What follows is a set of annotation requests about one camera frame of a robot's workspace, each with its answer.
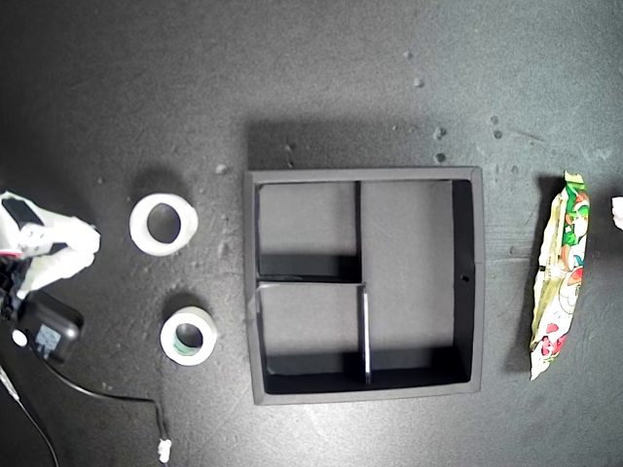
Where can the black camera box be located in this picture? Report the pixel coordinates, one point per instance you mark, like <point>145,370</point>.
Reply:
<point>53,326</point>

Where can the small white tape roll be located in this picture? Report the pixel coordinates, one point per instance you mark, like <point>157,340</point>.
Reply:
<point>192,359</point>

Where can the printed wrapper snack bar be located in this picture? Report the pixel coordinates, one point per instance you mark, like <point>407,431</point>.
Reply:
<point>560,292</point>

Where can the black compartment tray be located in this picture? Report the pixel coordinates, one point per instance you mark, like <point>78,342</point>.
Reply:
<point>409,243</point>

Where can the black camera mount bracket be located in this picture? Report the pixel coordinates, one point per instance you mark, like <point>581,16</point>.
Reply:
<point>9,292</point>

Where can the large white tape roll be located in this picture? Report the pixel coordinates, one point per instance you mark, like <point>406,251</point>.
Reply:
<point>140,233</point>

